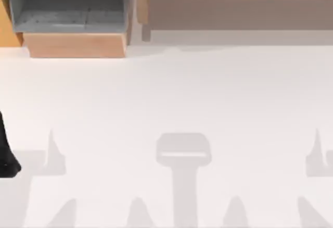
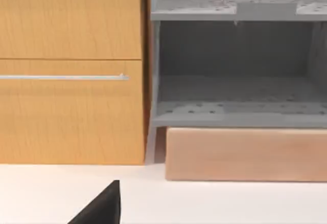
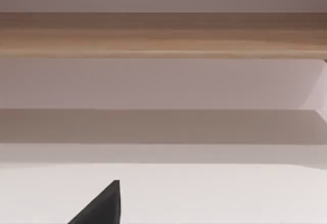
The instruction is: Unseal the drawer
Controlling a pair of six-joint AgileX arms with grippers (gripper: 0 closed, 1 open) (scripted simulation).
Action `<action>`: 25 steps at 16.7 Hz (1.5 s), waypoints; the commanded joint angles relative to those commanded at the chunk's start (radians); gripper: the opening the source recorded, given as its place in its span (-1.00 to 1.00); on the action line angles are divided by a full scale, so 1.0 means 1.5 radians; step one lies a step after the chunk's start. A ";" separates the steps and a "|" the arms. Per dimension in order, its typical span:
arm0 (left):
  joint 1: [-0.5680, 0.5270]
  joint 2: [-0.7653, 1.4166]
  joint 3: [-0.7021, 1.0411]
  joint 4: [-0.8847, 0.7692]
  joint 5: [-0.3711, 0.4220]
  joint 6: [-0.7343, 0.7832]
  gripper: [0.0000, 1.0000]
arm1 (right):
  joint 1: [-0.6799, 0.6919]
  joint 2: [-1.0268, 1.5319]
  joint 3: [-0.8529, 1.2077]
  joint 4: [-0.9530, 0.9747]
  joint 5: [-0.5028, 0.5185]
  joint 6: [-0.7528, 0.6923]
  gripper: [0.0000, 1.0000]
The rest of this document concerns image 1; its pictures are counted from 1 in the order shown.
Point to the pale wooden drawer front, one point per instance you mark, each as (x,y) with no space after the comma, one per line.
(75,45)

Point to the wooden cupboard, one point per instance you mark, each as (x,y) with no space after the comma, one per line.
(6,17)

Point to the open wooden shelf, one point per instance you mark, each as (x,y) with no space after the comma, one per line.
(234,6)

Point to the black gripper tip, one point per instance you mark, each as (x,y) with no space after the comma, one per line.
(7,161)

